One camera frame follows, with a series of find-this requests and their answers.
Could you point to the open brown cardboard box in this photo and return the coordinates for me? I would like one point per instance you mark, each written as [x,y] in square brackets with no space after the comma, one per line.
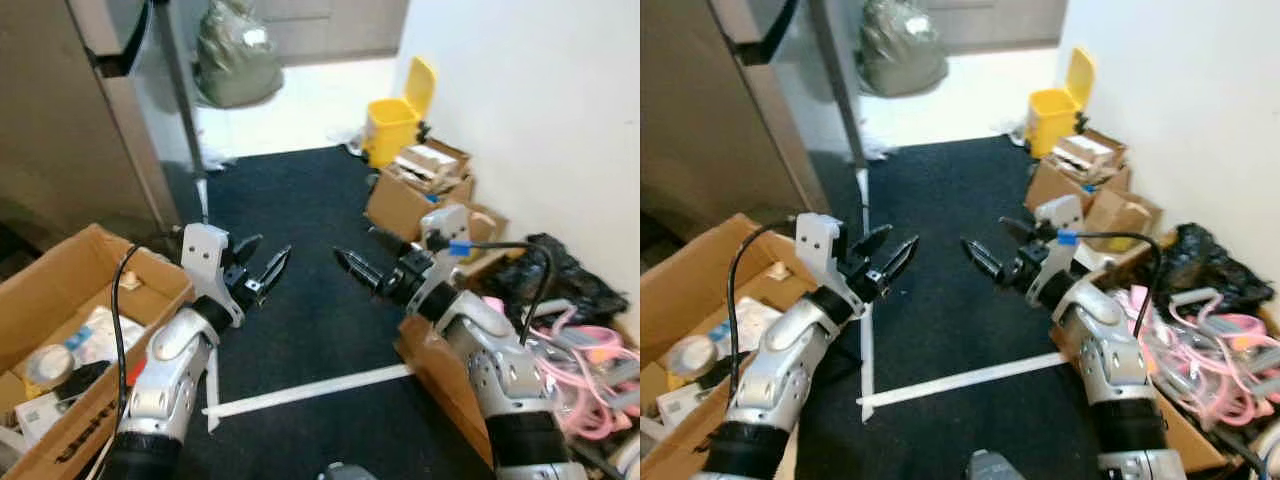
[400,205]
[1050,185]

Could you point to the green garbage bag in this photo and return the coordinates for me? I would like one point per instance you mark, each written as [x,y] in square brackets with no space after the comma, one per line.
[238,60]
[903,50]

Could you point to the small brown cardboard box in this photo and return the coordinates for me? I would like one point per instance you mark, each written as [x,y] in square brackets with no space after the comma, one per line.
[490,225]
[1125,212]

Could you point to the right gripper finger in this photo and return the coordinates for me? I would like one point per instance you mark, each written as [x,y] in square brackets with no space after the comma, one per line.
[1020,232]
[368,272]
[992,262]
[398,244]

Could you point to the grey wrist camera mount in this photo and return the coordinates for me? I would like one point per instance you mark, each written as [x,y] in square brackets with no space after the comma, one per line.
[445,228]
[1060,218]
[205,260]
[820,245]

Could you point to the yellow pedal bin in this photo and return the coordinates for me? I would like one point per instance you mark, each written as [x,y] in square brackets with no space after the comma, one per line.
[390,125]
[1052,115]

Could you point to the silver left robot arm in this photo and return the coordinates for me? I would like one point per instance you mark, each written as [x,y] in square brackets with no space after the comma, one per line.
[790,370]
[170,380]

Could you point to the grey metal pole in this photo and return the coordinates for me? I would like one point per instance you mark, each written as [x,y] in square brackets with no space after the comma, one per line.
[840,90]
[182,100]

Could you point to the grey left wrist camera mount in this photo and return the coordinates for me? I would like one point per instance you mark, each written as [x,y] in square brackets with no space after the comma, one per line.
[820,245]
[205,260]

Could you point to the white floor tape strip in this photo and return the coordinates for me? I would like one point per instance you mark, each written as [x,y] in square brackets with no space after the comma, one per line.
[970,380]
[310,390]

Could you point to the grey robot foot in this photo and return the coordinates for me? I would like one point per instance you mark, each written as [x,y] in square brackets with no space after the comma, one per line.
[995,467]
[347,472]

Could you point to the black plastic bag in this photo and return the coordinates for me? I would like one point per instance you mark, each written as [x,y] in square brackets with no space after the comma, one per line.
[575,275]
[1210,265]

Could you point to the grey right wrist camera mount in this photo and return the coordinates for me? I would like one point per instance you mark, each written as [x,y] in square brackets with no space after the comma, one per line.
[445,228]
[1060,218]

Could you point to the grey fridge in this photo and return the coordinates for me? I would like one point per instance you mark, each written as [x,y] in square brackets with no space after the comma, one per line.
[60,120]
[720,110]

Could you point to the round silver tin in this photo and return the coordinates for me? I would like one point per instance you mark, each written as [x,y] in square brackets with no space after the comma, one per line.
[690,355]
[50,365]

